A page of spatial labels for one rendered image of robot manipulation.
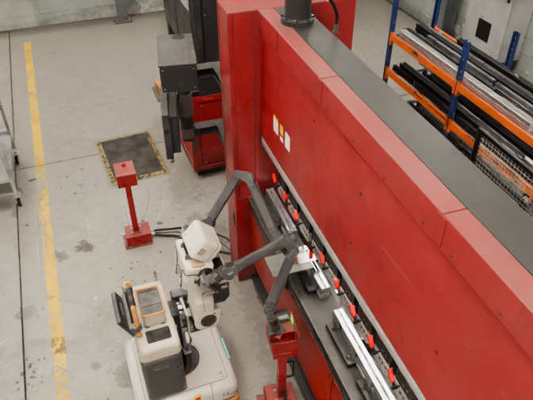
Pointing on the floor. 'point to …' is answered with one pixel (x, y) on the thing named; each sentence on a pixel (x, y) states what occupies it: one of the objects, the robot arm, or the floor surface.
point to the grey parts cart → (8, 159)
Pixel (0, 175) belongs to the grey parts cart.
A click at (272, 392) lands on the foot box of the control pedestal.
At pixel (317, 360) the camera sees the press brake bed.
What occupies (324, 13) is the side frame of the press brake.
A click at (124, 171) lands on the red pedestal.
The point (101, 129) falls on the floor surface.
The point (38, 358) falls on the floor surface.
